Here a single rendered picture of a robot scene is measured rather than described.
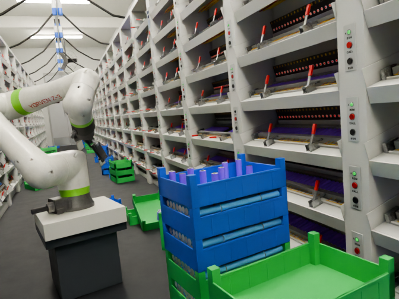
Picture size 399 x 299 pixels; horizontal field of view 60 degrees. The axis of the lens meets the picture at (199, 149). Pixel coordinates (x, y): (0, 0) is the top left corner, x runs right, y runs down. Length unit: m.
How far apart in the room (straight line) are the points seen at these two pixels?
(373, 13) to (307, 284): 0.67
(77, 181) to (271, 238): 0.87
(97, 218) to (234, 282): 0.81
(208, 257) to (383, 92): 0.60
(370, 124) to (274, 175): 0.29
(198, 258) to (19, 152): 0.85
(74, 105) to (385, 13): 1.03
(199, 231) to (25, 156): 0.81
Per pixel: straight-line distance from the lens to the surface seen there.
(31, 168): 1.42
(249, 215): 0.94
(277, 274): 0.85
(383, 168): 1.01
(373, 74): 1.04
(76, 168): 1.52
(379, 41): 1.07
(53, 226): 1.43
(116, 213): 1.48
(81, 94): 1.40
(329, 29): 1.13
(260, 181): 0.94
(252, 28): 1.66
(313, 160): 1.21
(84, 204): 1.56
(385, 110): 1.07
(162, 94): 2.91
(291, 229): 1.51
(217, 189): 0.86
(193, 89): 2.25
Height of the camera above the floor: 0.71
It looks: 6 degrees down
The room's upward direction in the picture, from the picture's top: 5 degrees counter-clockwise
